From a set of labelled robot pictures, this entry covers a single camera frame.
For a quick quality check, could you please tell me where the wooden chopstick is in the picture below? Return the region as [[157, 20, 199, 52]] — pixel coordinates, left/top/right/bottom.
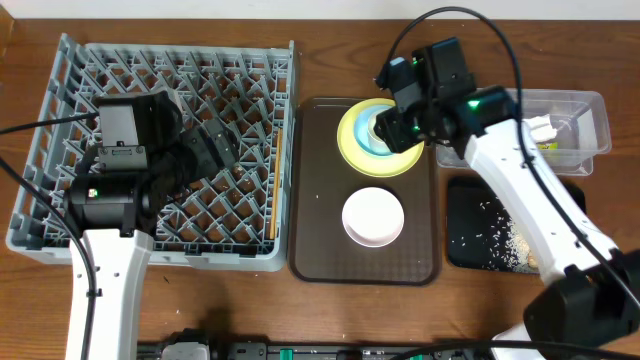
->
[[269, 129, 284, 240]]

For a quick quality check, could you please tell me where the white napkin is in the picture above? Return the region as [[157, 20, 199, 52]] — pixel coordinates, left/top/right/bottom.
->
[[524, 114, 558, 143]]

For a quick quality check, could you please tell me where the green yellow snack wrapper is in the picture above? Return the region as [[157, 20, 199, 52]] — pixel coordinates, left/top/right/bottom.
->
[[537, 142, 558, 152]]

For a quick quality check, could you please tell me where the pink bowl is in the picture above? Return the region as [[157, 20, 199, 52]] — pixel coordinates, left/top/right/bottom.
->
[[341, 187, 405, 248]]

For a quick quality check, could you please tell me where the white plastic cup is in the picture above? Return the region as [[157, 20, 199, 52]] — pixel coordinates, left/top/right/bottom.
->
[[367, 110, 391, 156]]

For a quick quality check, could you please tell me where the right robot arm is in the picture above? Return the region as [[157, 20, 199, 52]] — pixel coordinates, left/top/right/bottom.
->
[[375, 38, 639, 359]]

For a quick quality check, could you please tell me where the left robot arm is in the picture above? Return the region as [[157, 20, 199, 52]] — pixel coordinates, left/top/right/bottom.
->
[[63, 89, 240, 359]]

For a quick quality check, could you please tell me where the grey plastic dish rack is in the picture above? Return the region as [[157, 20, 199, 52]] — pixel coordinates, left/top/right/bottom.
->
[[22, 36, 297, 272]]

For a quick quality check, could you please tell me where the light blue bowl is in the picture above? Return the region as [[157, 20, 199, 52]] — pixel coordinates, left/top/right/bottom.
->
[[354, 105, 390, 156]]

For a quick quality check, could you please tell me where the yellow plate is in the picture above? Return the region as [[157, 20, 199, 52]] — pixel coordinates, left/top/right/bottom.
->
[[337, 98, 424, 178]]

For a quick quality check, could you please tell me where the brown serving tray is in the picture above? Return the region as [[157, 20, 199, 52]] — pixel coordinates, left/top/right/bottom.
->
[[289, 97, 441, 286]]

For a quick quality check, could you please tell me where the black tray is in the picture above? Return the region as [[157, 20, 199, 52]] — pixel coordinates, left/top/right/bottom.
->
[[445, 175, 587, 274]]

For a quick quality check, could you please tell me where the clear plastic bin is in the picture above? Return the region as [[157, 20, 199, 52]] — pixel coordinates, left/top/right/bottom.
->
[[434, 87, 612, 177]]

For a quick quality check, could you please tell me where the spilled rice pile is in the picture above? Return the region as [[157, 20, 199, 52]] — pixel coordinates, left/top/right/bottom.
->
[[457, 199, 541, 274]]

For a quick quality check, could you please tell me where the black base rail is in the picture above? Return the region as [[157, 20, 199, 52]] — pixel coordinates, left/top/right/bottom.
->
[[137, 327, 640, 360]]

